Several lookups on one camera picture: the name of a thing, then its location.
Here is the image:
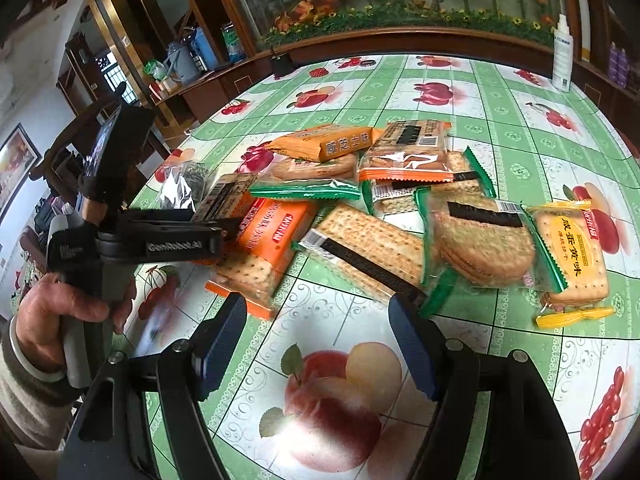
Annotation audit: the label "orange square cracker packet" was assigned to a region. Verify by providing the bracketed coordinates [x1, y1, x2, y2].
[205, 197, 321, 319]

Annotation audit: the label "yellow and white box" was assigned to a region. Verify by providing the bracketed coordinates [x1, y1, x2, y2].
[570, 0, 594, 62]

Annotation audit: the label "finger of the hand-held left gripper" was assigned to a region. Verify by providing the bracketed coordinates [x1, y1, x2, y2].
[120, 208, 248, 244]

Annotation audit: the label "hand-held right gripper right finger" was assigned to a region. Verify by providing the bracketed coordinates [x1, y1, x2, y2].
[388, 293, 583, 480]

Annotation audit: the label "person's left hand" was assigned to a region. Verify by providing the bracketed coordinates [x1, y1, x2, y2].
[14, 271, 137, 370]

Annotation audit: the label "yellow cracker packet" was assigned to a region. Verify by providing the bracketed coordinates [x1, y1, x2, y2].
[529, 201, 617, 330]

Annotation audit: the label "purple containers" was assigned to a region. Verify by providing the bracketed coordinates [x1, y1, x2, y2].
[607, 42, 632, 89]

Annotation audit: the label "small orange cracker packet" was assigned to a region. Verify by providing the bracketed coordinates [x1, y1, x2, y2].
[263, 125, 385, 164]

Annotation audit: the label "dark wooden chair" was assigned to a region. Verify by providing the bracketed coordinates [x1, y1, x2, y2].
[29, 95, 172, 202]

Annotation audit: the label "white spray bottle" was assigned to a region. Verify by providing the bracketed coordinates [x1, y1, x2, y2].
[551, 14, 573, 93]

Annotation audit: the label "fruit print tablecloth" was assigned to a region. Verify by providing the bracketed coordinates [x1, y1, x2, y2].
[115, 52, 640, 480]

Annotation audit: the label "orange packet with dark label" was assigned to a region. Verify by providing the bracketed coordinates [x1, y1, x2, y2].
[357, 120, 482, 184]

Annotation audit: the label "person's left forearm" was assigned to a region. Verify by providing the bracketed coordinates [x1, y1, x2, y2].
[0, 317, 96, 453]

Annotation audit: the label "framed wall picture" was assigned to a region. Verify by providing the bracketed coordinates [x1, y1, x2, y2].
[0, 122, 42, 217]

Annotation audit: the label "small black object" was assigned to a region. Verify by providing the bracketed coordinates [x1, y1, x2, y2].
[269, 51, 297, 79]

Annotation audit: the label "green and white packet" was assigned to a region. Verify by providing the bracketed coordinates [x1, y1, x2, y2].
[221, 22, 247, 62]

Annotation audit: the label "green long cracker packet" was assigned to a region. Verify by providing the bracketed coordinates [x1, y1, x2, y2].
[292, 203, 442, 312]

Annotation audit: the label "silver foil packet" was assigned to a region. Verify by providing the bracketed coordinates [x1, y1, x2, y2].
[154, 161, 212, 212]

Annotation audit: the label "wooden wall cabinet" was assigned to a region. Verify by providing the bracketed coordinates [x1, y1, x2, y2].
[55, 0, 640, 142]

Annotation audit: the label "blue thermos kettle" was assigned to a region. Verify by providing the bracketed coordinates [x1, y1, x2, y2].
[165, 40, 202, 86]

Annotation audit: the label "white bangle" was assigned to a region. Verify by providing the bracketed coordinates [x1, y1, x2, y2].
[9, 329, 67, 385]

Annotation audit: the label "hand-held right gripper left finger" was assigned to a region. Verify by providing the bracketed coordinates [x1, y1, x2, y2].
[57, 292, 249, 480]

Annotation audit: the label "green round plain biscuit packet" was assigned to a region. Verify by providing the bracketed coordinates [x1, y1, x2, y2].
[248, 156, 362, 201]

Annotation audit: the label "green square cracker packet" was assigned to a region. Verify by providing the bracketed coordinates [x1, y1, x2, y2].
[362, 146, 497, 216]

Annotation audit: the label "green round sandwich biscuit packet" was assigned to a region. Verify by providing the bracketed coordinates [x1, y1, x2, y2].
[415, 187, 567, 319]

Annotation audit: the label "orange packet with barcode label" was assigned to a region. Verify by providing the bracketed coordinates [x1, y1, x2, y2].
[192, 173, 259, 224]

